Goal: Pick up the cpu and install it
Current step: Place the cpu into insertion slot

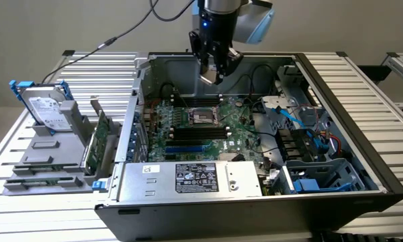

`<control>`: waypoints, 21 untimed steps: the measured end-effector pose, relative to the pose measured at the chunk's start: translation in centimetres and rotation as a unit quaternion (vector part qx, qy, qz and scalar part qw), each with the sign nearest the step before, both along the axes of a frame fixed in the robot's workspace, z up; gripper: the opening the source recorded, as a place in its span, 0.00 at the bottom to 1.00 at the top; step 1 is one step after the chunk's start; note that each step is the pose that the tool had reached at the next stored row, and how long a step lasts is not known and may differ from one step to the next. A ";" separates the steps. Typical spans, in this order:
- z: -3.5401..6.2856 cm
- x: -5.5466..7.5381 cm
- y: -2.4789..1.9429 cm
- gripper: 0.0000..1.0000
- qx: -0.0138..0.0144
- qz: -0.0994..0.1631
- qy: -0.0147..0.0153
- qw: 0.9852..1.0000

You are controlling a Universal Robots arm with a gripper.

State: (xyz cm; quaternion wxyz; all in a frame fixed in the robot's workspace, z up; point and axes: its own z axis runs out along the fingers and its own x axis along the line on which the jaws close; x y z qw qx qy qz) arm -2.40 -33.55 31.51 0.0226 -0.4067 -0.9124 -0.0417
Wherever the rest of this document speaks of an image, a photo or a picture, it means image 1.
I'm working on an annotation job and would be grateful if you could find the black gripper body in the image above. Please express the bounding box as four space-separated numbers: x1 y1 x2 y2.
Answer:
199 7 239 67

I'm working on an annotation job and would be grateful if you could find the silver square CPU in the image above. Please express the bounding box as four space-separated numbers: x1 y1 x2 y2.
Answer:
198 66 222 85

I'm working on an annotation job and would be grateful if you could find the CPU socket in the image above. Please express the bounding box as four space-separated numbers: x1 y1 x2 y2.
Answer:
185 107 222 126

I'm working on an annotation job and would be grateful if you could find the black RAM slot bank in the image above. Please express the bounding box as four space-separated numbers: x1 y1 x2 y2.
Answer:
171 126 230 141
177 94 223 107

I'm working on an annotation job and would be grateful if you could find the locking lever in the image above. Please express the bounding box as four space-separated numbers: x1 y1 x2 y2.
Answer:
213 105 237 122

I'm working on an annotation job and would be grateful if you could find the grey metal disk bay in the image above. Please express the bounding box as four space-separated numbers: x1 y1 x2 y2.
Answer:
259 65 323 132

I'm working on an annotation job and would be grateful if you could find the green motherboard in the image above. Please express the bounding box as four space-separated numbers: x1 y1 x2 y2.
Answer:
146 96 281 162

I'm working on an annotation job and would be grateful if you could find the black expansion slot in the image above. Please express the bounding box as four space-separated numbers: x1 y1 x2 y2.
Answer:
165 139 206 147

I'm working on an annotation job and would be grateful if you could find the blue expansion slot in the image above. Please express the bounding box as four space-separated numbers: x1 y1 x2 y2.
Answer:
165 146 203 154

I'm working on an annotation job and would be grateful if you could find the silver chipset heat sink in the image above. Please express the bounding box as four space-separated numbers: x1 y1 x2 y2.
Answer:
217 153 245 162

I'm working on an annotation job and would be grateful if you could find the blue disk carrier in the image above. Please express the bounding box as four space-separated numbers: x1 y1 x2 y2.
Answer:
8 79 76 132

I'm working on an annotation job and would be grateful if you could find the green graphics card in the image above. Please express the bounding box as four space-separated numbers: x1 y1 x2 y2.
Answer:
81 109 116 176

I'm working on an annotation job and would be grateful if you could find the silver power supply unit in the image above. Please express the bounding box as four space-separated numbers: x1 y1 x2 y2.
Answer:
114 161 263 203

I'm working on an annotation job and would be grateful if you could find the aluminium slat side table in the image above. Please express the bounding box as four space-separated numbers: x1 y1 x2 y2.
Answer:
380 52 403 92

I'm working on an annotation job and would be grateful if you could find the silver hard disk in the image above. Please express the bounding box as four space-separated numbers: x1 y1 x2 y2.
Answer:
20 87 73 132

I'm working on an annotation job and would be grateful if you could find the black open PC case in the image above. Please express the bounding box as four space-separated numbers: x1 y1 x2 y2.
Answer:
94 52 403 242

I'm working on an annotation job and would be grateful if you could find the grey parts rack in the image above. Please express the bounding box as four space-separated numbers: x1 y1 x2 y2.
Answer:
2 99 122 196

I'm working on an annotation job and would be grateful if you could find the blue case latch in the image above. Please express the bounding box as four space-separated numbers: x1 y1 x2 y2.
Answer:
92 179 108 193

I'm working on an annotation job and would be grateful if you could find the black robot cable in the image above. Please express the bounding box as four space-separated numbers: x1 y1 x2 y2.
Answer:
42 0 195 84

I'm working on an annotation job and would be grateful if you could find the blue SATA wire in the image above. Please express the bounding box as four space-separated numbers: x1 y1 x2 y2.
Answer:
271 106 305 130

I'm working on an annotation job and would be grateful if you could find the red wire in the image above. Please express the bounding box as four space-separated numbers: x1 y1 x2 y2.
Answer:
331 135 345 155

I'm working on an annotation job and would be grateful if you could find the blue drive tray handle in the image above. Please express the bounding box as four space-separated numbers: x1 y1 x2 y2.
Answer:
293 178 321 194

